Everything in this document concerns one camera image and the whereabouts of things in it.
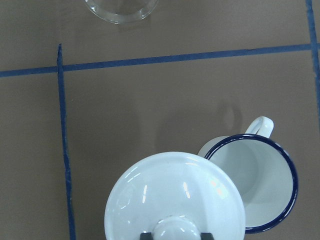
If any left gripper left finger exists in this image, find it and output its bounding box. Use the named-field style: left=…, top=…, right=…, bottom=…
left=139, top=232, right=154, bottom=240

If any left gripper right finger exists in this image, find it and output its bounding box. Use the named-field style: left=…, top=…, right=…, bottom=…
left=200, top=232, right=214, bottom=240

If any white enamel cup lid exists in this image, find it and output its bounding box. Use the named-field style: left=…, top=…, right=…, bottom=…
left=104, top=152, right=246, bottom=240

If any white enamel cup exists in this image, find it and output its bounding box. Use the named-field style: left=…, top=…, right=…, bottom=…
left=198, top=116, right=299, bottom=234

